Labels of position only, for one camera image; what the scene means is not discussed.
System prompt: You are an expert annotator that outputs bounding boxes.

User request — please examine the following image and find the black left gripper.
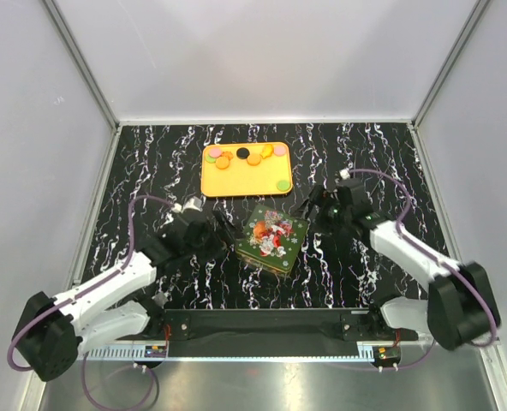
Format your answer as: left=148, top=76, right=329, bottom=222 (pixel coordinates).
left=183, top=209, right=246, bottom=265

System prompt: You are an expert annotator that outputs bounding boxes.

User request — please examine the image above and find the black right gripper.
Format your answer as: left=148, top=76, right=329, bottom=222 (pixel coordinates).
left=290, top=185, right=351, bottom=239

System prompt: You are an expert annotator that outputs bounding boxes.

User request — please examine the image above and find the gold square cookie tin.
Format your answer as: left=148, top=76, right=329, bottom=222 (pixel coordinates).
left=237, top=252, right=295, bottom=277

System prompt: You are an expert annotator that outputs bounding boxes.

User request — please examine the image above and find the gold tin lid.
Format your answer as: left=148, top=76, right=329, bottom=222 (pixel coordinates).
left=236, top=205, right=309, bottom=261

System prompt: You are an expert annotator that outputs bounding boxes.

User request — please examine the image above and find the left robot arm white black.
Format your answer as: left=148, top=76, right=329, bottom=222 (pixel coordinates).
left=9, top=208, right=240, bottom=382

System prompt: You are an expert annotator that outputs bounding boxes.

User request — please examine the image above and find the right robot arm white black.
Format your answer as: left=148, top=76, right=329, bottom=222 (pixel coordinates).
left=294, top=178, right=501, bottom=351

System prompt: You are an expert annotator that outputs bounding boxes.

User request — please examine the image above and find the green round cookie right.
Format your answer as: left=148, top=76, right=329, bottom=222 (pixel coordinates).
left=277, top=180, right=290, bottom=192

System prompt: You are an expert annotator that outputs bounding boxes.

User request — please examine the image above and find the pink round cookie right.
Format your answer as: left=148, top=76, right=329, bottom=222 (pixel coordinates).
left=274, top=146, right=287, bottom=156

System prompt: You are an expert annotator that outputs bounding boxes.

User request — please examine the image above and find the pink round cookie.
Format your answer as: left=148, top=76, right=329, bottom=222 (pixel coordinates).
left=274, top=146, right=287, bottom=156
left=209, top=147, right=222, bottom=158

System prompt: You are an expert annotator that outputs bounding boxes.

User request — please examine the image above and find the yellow plastic tray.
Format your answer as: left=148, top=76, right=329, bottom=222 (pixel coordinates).
left=200, top=142, right=294, bottom=198

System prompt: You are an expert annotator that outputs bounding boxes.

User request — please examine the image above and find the orange sandwich cookie upper-left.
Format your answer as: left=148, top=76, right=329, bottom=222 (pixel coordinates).
left=216, top=156, right=230, bottom=170

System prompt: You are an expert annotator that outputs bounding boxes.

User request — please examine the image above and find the yellow star cookie upper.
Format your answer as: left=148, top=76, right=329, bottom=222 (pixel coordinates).
left=260, top=144, right=274, bottom=158

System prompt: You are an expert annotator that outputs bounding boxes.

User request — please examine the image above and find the orange sandwich cookie centre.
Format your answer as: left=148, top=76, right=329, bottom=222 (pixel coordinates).
left=247, top=153, right=262, bottom=166

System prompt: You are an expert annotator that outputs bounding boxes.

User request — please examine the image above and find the pink round cookie left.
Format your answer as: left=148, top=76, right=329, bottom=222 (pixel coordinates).
left=209, top=147, right=222, bottom=158

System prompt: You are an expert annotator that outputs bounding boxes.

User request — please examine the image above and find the black round cookie upper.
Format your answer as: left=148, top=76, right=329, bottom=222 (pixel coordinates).
left=236, top=147, right=250, bottom=159

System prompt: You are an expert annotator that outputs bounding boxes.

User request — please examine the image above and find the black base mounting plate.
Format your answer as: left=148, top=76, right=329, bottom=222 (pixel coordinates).
left=158, top=308, right=417, bottom=343

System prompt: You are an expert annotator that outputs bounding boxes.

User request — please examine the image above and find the left electronics board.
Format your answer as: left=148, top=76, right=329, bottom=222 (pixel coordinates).
left=144, top=345, right=167, bottom=358

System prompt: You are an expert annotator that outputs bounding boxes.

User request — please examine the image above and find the electronics board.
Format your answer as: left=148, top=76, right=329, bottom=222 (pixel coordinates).
left=378, top=347, right=399, bottom=359
left=144, top=345, right=167, bottom=358

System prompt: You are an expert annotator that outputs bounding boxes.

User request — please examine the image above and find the right electronics board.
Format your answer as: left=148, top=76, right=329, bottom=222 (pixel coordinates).
left=378, top=347, right=399, bottom=359

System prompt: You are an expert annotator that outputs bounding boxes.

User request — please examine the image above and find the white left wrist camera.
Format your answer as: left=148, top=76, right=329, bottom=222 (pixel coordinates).
left=171, top=196, right=202, bottom=214

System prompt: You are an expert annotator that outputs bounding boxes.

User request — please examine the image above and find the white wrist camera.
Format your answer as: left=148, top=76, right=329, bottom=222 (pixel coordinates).
left=339, top=169, right=351, bottom=180
left=171, top=196, right=202, bottom=214

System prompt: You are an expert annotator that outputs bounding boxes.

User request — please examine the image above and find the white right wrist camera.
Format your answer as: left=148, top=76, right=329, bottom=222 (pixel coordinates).
left=339, top=169, right=351, bottom=180

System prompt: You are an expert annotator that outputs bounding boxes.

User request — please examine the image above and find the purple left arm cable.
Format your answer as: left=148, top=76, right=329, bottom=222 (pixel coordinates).
left=7, top=195, right=182, bottom=408

